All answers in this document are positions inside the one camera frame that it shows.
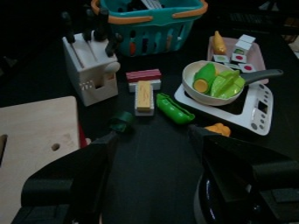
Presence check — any light wooden cutting board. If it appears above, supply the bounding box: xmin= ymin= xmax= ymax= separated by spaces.
xmin=0 ymin=95 xmax=81 ymax=224

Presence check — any teal basket with orange rim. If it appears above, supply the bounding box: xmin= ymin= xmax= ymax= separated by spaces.
xmin=89 ymin=0 xmax=209 ymax=58

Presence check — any red flat toy piece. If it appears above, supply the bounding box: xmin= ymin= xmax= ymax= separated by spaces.
xmin=77 ymin=122 xmax=89 ymax=149

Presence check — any white cube red top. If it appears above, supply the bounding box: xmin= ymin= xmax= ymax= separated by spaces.
xmin=237 ymin=62 xmax=257 ymax=74
xmin=229 ymin=52 xmax=248 ymax=64

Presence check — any light green leafy toy vegetable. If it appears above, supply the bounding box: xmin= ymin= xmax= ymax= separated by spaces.
xmin=209 ymin=69 xmax=247 ymax=100

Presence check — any orange toy carrot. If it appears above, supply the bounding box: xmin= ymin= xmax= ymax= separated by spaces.
xmin=126 ymin=41 xmax=138 ymax=56

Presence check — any orange toy food piece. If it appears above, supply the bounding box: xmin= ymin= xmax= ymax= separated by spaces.
xmin=202 ymin=122 xmax=232 ymax=137

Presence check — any blue and white toy carton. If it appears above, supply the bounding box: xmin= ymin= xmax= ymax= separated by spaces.
xmin=140 ymin=0 xmax=164 ymax=11

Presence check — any white cube green top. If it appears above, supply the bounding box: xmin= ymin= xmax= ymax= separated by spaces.
xmin=233 ymin=39 xmax=253 ymax=54
xmin=212 ymin=54 xmax=231 ymax=64

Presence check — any plain white cube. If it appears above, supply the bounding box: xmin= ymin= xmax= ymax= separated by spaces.
xmin=237 ymin=33 xmax=257 ymax=45

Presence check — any red striped toy sushi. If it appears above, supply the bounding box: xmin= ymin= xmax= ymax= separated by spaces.
xmin=124 ymin=68 xmax=164 ymax=94

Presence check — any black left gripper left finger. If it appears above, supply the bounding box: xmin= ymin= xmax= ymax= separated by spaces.
xmin=9 ymin=130 xmax=120 ymax=224

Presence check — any dark green small toy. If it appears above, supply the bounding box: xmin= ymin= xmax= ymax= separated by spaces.
xmin=106 ymin=110 xmax=136 ymax=134

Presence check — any green vegetable with yellow cut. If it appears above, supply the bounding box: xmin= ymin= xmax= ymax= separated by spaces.
xmin=192 ymin=62 xmax=218 ymax=95

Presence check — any black toy pot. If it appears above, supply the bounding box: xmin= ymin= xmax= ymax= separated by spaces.
xmin=192 ymin=171 xmax=235 ymax=224

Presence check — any white pan with grey handle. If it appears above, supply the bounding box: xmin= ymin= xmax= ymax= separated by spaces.
xmin=181 ymin=59 xmax=285 ymax=107

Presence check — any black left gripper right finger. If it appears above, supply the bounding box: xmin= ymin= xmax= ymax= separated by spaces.
xmin=186 ymin=124 xmax=299 ymax=224

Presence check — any white toy knife block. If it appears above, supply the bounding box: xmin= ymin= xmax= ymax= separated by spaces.
xmin=61 ymin=31 xmax=121 ymax=108

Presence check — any white toy induction stove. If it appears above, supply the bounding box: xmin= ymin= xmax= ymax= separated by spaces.
xmin=172 ymin=82 xmax=275 ymax=137

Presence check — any green toy pea pod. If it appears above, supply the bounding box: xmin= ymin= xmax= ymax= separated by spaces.
xmin=153 ymin=93 xmax=196 ymax=126

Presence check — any black handled toy knife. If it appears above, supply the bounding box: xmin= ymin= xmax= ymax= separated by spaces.
xmin=60 ymin=11 xmax=77 ymax=45
xmin=104 ymin=31 xmax=124 ymax=58
xmin=81 ymin=24 xmax=96 ymax=42
xmin=94 ymin=6 xmax=110 ymax=42

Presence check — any pink toy tray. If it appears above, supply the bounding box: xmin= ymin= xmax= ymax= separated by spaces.
xmin=205 ymin=36 xmax=269 ymax=86

